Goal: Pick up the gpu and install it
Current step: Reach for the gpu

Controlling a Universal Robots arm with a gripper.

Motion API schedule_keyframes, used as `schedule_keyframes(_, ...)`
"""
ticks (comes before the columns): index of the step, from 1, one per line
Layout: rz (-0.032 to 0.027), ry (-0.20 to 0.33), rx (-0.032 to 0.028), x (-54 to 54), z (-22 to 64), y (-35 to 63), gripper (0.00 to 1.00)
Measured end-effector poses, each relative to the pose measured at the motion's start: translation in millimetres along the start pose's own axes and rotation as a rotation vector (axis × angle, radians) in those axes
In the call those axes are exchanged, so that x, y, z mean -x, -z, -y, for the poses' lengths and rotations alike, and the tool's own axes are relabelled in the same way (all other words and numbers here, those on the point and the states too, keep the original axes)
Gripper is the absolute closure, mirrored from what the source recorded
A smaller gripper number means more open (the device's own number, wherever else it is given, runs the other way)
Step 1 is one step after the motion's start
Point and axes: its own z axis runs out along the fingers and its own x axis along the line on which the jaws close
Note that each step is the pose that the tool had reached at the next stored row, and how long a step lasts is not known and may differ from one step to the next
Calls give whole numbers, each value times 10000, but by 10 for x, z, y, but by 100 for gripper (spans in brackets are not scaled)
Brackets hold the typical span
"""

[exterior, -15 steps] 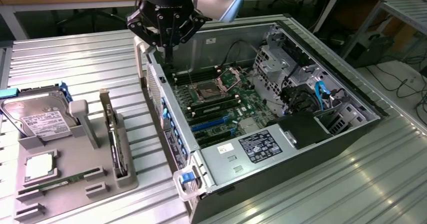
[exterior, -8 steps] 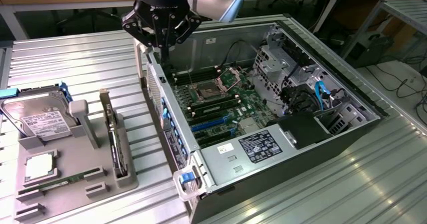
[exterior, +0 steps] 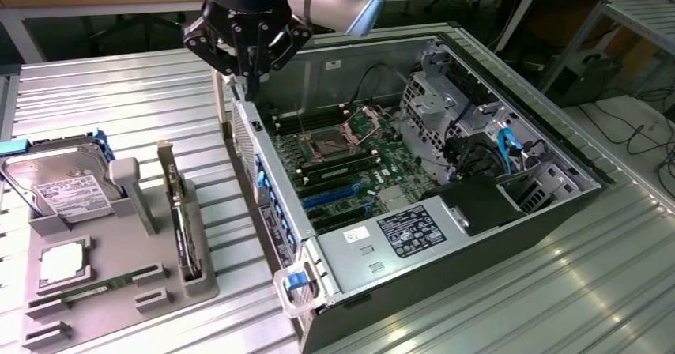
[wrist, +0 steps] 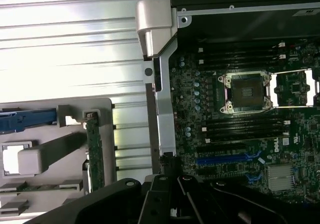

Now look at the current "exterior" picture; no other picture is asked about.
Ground metal socket cover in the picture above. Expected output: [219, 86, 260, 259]
[339, 106, 391, 138]

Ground grey parts rack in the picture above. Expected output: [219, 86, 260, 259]
[19, 157, 220, 352]

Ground green motherboard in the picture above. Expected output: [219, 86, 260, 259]
[270, 104, 451, 233]

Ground blue SATA wire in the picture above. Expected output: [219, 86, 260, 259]
[496, 126, 524, 178]

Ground green RAM stick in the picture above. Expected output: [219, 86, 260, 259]
[28, 264, 163, 307]

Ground CPU socket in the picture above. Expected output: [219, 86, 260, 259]
[299, 126, 350, 162]

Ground metal slat side table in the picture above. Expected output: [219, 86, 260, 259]
[542, 0, 675, 95]

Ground grey case handle blue latch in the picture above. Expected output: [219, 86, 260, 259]
[271, 260, 322, 318]

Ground graphics card with metal bracket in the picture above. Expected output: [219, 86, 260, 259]
[155, 139, 206, 283]

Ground thin black wire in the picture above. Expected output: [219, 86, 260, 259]
[355, 62, 408, 107]

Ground black wire bundle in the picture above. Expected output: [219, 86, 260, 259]
[440, 131, 502, 183]

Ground open black PC case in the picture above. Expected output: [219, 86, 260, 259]
[212, 21, 617, 354]

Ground installed black RAM stick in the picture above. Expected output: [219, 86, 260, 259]
[298, 151, 382, 184]

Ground grey power supply unit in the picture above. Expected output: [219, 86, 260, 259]
[315, 194, 471, 296]

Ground blue disk bracket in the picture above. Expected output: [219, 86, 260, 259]
[0, 129, 116, 182]

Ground blue card retention strip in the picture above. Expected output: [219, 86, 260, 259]
[251, 153, 298, 246]

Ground silver hard disk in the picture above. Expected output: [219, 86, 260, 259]
[2, 141, 116, 225]

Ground silver chipset heatsink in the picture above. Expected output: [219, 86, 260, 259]
[375, 189, 419, 213]

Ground black computer tower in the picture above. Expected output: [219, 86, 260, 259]
[548, 51, 625, 108]

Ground empty black RAM slots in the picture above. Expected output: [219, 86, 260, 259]
[271, 107, 350, 135]

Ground silver CPU chip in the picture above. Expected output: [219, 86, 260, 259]
[39, 244, 90, 281]

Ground black hanging cable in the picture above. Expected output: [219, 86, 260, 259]
[492, 0, 531, 56]

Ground blue expansion slot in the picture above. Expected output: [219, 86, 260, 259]
[299, 185, 360, 209]

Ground black expansion slot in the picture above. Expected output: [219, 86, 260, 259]
[307, 205, 371, 229]

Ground black cables on white table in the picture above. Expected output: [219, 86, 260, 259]
[572, 92, 675, 174]

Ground black plastic cable shroud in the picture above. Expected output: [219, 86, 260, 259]
[438, 181, 530, 237]

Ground metal disk bay cage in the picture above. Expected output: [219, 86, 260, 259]
[396, 70, 476, 174]

